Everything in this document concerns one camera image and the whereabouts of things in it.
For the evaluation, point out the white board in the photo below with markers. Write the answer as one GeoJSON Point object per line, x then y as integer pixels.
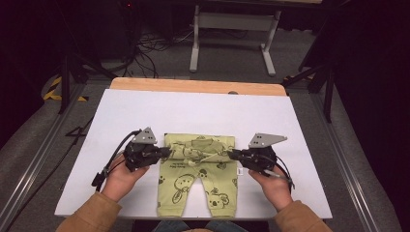
{"type": "Point", "coordinates": [135, 106]}

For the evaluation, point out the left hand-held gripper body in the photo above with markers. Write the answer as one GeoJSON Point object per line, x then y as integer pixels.
{"type": "Point", "coordinates": [140, 154]}

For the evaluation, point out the black tape floor mark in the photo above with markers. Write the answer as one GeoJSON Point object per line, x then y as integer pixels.
{"type": "Point", "coordinates": [77, 132]}

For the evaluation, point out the person's right hand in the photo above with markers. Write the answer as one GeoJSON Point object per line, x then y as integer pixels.
{"type": "Point", "coordinates": [277, 190]}

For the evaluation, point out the person's left hand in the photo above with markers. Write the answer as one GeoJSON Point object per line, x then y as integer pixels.
{"type": "Point", "coordinates": [121, 182]}

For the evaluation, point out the wooden table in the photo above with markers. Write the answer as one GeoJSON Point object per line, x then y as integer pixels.
{"type": "Point", "coordinates": [193, 85]}

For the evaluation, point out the grey metal stand frame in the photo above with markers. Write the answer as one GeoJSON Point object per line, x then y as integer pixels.
{"type": "Point", "coordinates": [232, 22]}

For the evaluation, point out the green koala print baby romper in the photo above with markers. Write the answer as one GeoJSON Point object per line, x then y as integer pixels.
{"type": "Point", "coordinates": [196, 180]}

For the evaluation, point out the aluminium floor rail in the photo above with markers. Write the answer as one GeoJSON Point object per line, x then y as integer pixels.
{"type": "Point", "coordinates": [345, 161]}
{"type": "Point", "coordinates": [35, 161]}

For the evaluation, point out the black tripod stand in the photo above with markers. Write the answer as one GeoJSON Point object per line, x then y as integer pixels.
{"type": "Point", "coordinates": [328, 93]}
{"type": "Point", "coordinates": [65, 80]}

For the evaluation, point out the yellow black hazard tape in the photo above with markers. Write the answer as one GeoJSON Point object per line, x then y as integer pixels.
{"type": "Point", "coordinates": [51, 92]}

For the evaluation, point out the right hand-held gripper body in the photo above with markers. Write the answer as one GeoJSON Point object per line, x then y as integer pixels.
{"type": "Point", "coordinates": [257, 158]}

